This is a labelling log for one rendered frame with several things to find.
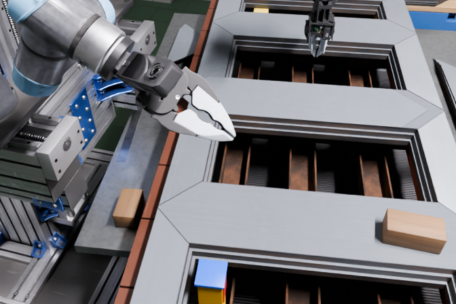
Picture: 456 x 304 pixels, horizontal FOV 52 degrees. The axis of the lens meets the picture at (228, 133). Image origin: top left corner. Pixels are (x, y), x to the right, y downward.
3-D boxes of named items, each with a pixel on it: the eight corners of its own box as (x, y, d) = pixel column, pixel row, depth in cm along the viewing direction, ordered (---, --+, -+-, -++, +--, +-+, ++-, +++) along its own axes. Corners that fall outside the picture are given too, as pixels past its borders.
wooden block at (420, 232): (438, 232, 103) (444, 218, 100) (440, 254, 99) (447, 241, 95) (381, 221, 105) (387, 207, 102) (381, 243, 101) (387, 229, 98)
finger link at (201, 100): (238, 123, 75) (191, 89, 73) (247, 120, 69) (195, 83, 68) (227, 138, 74) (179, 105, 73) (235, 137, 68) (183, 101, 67)
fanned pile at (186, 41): (211, 26, 210) (211, 17, 207) (197, 75, 181) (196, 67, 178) (184, 24, 211) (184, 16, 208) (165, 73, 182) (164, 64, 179)
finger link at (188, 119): (227, 138, 74) (179, 105, 73) (235, 137, 68) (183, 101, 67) (216, 155, 74) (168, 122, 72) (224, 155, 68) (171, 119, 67)
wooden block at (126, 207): (124, 199, 135) (122, 187, 131) (145, 201, 134) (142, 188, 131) (115, 227, 127) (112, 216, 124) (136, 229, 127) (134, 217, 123)
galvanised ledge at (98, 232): (216, 21, 219) (216, 15, 217) (149, 259, 123) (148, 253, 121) (174, 18, 221) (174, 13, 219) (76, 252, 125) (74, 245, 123)
